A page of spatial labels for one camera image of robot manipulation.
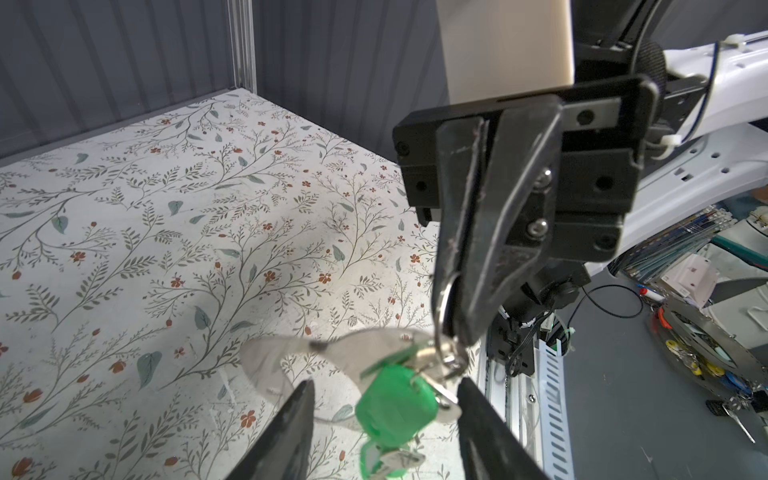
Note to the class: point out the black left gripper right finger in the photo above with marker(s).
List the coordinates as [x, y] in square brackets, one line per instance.
[488, 448]

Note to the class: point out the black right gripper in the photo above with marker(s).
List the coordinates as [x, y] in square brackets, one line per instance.
[561, 168]

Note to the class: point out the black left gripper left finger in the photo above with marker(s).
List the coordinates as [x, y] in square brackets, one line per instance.
[283, 449]

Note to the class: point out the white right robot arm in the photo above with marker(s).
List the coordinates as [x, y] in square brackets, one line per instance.
[702, 90]

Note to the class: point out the clutter of tools outside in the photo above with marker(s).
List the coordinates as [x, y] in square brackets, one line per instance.
[705, 279]

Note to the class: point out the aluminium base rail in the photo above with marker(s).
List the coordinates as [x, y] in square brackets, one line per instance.
[507, 375]

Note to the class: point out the white slotted cable duct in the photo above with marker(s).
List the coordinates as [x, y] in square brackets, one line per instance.
[556, 445]

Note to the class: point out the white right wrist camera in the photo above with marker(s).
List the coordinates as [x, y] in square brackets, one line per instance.
[496, 48]

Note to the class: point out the left aluminium frame post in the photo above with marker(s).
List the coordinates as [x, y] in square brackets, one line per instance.
[242, 43]

